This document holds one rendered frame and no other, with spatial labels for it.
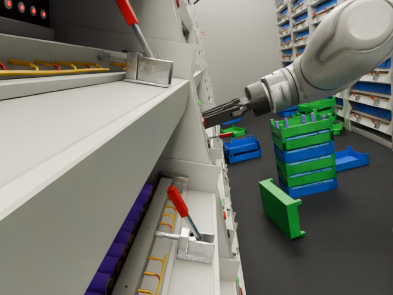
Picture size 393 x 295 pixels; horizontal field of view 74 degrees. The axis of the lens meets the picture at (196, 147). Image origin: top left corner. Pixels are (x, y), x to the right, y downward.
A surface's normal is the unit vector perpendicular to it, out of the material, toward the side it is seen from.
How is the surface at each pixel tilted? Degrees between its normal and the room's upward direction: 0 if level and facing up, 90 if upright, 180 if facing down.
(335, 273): 0
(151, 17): 90
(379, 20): 72
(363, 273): 0
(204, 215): 22
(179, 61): 90
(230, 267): 90
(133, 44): 90
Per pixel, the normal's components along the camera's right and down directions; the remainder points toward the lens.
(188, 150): -0.04, 0.30
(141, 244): 0.15, -0.94
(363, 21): -0.29, 0.04
